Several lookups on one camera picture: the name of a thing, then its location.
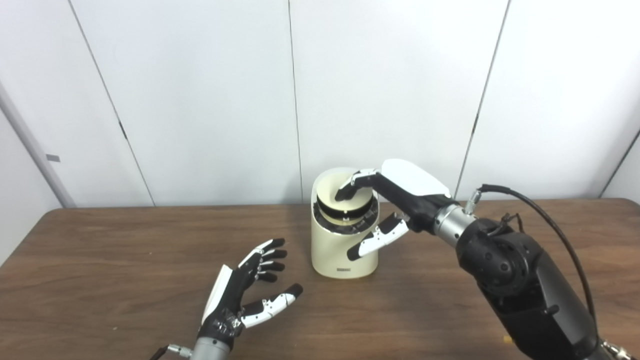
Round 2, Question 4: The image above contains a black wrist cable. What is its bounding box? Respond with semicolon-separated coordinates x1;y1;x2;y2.
149;344;193;360
463;183;631;360

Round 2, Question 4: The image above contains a grey wall corner post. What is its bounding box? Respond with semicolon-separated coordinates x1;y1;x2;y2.
0;80;77;208

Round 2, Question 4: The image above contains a black bin liner bag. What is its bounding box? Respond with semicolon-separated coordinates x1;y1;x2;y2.
314;197;378;233

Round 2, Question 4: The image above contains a cream desktop trash bin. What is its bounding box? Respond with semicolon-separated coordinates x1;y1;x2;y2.
310;167;381;279

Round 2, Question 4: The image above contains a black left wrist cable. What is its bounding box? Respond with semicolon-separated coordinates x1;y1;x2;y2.
149;344;193;360

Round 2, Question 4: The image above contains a cream round bin lid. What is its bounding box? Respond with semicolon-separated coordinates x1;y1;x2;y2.
316;172;375;213

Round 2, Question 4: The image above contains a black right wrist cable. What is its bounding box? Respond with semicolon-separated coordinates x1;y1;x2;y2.
463;183;631;360

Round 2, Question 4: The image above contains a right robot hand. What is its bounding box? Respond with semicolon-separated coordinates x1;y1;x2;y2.
334;158;458;262

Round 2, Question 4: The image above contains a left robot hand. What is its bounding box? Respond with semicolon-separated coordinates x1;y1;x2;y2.
197;238;304;351

